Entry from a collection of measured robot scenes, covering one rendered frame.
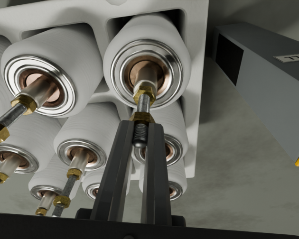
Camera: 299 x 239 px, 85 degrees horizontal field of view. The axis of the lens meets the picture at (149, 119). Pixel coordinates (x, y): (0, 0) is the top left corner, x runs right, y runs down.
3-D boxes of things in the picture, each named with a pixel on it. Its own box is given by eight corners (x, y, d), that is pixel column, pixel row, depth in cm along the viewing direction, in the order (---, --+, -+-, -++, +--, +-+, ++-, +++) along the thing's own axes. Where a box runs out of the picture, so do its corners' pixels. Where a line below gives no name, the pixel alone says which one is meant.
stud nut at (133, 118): (127, 129, 12) (126, 137, 11) (127, 110, 11) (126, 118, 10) (154, 131, 12) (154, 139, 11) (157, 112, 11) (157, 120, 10)
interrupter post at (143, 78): (150, 60, 16) (148, 74, 14) (162, 79, 18) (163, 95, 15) (131, 73, 17) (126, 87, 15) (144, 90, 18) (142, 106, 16)
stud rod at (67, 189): (74, 162, 25) (49, 217, 19) (78, 160, 24) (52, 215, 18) (80, 165, 25) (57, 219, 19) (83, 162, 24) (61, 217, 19)
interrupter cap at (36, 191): (23, 184, 33) (21, 188, 32) (58, 182, 32) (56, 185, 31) (45, 202, 37) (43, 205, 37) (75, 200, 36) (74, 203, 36)
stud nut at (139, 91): (133, 101, 15) (132, 106, 14) (134, 84, 14) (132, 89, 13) (154, 103, 15) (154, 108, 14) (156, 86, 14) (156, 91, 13)
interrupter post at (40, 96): (44, 74, 18) (25, 88, 15) (60, 92, 19) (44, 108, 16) (28, 81, 18) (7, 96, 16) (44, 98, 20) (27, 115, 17)
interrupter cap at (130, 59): (158, 19, 14) (158, 20, 14) (194, 86, 18) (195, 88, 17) (96, 66, 17) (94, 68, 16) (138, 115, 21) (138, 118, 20)
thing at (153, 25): (159, -6, 27) (162, -1, 13) (184, 45, 32) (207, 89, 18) (115, 29, 31) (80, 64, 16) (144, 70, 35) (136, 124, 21)
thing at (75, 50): (99, 7, 28) (44, 25, 14) (124, 59, 34) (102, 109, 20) (56, 29, 31) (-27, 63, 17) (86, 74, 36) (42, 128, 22)
